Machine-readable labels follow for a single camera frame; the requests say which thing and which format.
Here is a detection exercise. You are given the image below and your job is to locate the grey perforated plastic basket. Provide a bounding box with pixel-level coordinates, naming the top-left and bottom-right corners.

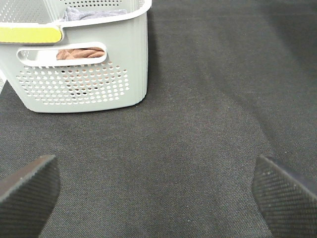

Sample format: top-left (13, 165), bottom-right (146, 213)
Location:
top-left (0, 0), bottom-right (152, 113)

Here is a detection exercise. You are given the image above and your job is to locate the yellow label on basket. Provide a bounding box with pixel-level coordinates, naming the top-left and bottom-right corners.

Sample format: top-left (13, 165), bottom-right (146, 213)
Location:
top-left (0, 27), bottom-right (62, 44)

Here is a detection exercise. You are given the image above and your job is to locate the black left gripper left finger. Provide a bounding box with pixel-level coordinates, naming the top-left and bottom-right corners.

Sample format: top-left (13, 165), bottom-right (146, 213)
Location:
top-left (0, 155), bottom-right (60, 238)

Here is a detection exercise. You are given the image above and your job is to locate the black fabric table mat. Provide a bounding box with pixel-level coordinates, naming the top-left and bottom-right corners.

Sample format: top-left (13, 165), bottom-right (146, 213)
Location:
top-left (0, 0), bottom-right (317, 238)

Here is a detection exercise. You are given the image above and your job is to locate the grey towel in basket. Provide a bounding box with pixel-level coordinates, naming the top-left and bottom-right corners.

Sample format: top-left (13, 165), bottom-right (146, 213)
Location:
top-left (61, 7), bottom-right (128, 21)

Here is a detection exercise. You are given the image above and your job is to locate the brown towel in basket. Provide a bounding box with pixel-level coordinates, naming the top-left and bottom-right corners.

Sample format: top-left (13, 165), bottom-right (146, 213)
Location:
top-left (56, 47), bottom-right (106, 60)

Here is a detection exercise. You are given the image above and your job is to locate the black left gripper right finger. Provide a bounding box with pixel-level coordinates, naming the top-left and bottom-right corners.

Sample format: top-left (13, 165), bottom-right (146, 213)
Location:
top-left (252, 155), bottom-right (317, 238)

